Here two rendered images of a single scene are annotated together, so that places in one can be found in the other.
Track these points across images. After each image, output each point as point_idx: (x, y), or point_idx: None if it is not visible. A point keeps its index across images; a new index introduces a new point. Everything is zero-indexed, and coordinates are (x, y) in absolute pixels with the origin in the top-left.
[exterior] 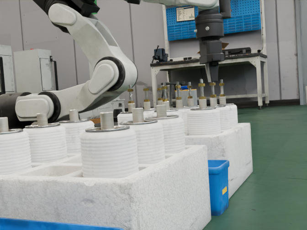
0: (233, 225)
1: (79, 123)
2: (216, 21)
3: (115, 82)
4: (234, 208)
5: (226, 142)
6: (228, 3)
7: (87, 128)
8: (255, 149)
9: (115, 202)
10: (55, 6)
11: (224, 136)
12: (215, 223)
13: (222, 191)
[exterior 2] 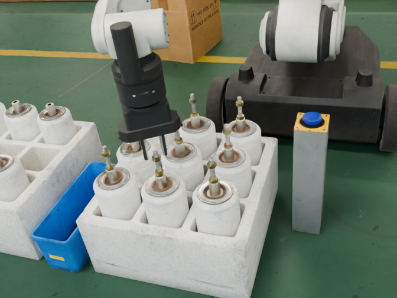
0: (18, 277)
1: (38, 119)
2: (114, 80)
3: (264, 53)
4: (65, 278)
5: (86, 229)
6: (118, 60)
7: (41, 126)
8: None
9: None
10: None
11: (80, 222)
12: (29, 264)
13: (48, 255)
